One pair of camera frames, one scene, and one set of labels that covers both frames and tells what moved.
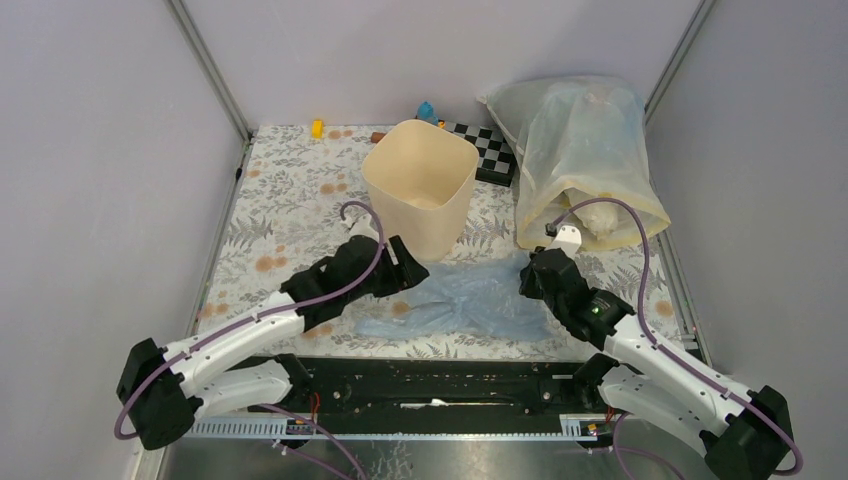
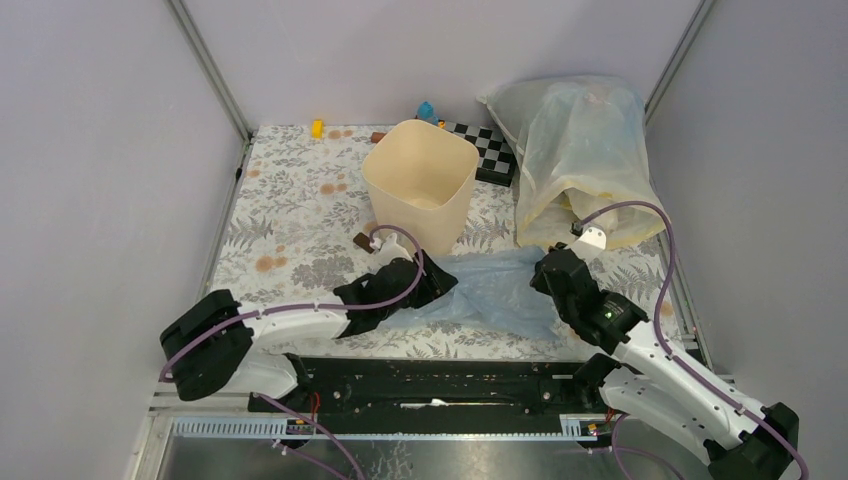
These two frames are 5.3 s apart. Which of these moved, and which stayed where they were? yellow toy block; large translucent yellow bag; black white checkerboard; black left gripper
Moved: black left gripper
Stayed: large translucent yellow bag; black white checkerboard; yellow toy block
